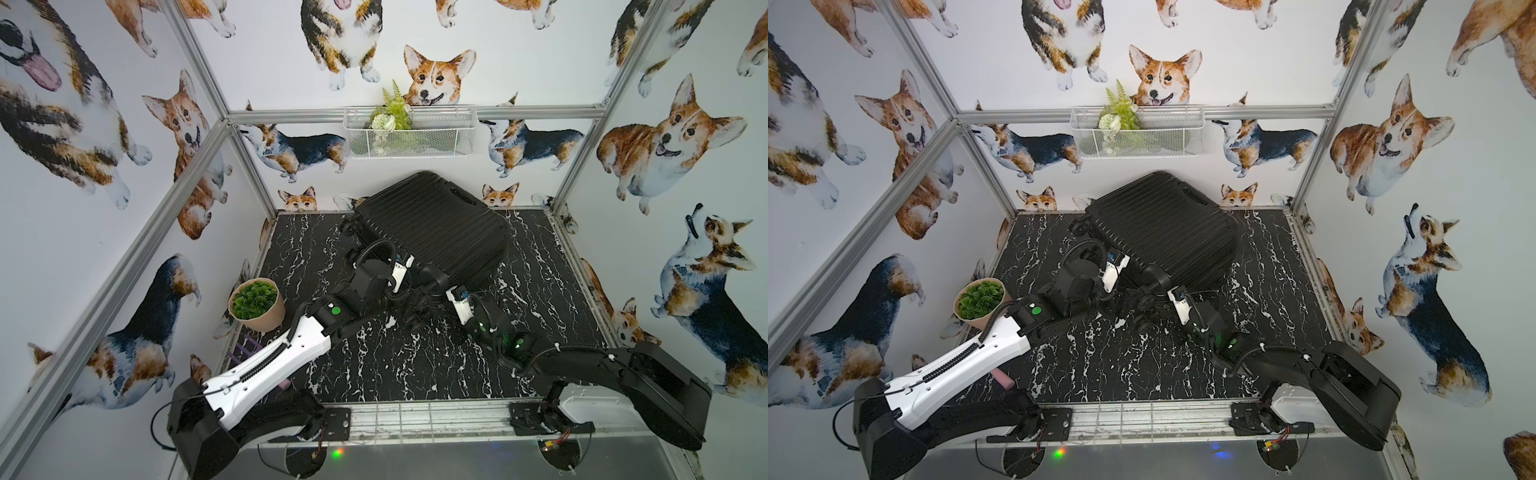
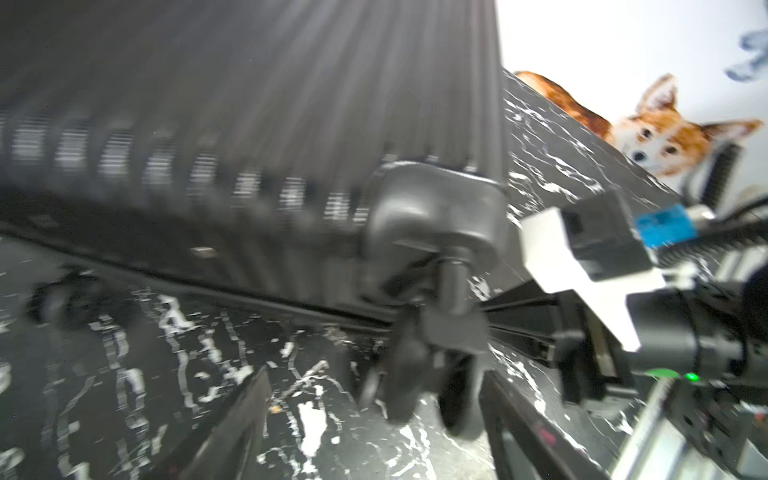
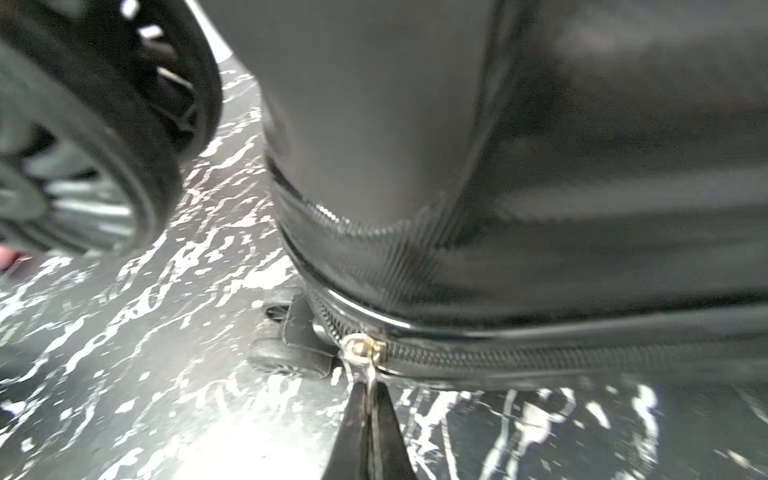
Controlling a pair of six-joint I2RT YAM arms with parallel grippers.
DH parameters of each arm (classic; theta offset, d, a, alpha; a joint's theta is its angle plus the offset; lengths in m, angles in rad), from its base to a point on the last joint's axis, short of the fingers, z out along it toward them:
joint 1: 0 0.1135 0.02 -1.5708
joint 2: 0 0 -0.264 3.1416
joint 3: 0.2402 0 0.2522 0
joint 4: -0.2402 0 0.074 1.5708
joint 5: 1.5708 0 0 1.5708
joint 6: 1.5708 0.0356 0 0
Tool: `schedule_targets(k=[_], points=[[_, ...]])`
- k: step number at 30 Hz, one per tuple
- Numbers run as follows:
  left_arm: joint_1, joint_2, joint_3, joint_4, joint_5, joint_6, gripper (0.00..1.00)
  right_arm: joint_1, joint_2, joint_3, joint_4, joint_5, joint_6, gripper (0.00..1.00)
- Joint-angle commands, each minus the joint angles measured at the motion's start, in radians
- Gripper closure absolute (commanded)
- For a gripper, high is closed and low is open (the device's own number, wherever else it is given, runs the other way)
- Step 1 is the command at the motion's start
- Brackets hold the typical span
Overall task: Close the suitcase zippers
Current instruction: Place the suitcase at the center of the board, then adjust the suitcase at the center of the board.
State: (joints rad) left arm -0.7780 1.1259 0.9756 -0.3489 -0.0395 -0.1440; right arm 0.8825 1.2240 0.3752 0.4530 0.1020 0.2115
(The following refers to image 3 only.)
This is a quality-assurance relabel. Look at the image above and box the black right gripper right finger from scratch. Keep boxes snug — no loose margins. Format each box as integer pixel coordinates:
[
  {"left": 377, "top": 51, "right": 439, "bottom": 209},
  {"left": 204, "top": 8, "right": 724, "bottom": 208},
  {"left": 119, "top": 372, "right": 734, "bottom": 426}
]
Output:
[{"left": 370, "top": 382, "right": 416, "bottom": 480}]

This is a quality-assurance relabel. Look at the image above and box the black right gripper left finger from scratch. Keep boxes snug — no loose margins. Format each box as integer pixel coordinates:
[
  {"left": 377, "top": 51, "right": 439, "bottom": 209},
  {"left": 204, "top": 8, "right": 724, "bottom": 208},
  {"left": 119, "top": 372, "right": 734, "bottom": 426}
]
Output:
[{"left": 322, "top": 382, "right": 369, "bottom": 480}]

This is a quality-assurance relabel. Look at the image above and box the silver zipper pull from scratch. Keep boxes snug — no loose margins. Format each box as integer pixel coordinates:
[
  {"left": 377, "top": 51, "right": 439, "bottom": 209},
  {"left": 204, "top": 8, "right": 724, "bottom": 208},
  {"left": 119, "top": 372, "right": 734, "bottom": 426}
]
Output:
[{"left": 340, "top": 333, "right": 387, "bottom": 396}]

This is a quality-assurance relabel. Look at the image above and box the black hard-shell suitcase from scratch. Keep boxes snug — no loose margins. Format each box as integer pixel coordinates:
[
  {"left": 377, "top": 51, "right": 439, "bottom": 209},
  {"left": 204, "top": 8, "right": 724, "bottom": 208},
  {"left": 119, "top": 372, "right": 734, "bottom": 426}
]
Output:
[{"left": 0, "top": 0, "right": 768, "bottom": 394}]

